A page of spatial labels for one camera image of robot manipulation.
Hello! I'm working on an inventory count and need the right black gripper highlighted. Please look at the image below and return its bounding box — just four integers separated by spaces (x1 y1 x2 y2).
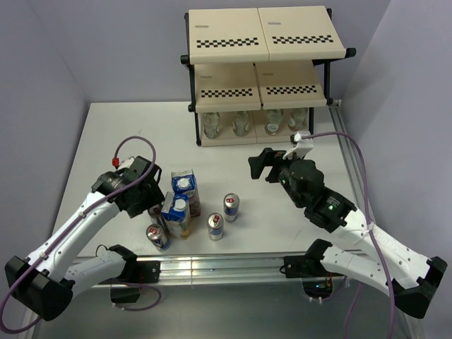
248 147 306 208

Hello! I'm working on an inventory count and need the energy drink can hidden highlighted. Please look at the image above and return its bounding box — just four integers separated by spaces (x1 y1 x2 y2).
148 204 165 227

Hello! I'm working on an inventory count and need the clear bottle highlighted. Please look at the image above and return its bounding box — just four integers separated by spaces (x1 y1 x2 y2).
232 111 250 137
288 107 309 131
264 109 284 136
203 112 220 139

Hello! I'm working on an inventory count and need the energy drink can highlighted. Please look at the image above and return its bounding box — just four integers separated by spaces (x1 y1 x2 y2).
223 193 240 222
207 213 224 240
145 224 170 251

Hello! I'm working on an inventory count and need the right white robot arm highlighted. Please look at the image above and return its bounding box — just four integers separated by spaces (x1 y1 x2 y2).
248 148 447 319

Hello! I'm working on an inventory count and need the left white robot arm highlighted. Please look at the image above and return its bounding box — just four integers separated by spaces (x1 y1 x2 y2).
5 156 164 321

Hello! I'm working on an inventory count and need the beige three-tier shelf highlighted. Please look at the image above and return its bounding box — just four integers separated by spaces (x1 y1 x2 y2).
181 6 356 147

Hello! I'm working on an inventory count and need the blue carton yellow side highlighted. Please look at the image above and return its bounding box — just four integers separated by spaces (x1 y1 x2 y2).
161 191 191 239

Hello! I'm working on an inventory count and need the blue carton maroon side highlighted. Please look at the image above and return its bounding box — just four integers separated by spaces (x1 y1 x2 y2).
171 169 201 218

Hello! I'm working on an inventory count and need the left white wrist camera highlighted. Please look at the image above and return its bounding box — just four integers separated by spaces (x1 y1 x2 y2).
112 156 135 170

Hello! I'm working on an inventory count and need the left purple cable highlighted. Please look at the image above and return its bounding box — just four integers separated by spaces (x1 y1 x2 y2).
0 136 157 335

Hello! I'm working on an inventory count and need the purple cable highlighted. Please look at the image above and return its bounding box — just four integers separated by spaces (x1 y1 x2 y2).
0 136 157 335
305 131 398 339

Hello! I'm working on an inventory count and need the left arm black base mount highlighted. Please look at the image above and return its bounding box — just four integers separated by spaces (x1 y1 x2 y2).
117 261 160 284

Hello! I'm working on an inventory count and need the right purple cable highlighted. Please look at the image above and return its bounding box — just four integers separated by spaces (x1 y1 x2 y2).
305 131 398 339

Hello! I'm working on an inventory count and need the aluminium side rail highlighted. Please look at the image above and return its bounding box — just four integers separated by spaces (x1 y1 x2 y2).
329 106 425 338

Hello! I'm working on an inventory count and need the aluminium front rail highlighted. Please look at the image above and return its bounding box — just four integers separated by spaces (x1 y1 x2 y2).
70 250 375 287

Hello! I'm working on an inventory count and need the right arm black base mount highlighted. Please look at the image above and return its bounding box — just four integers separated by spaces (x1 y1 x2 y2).
280 255 327 278

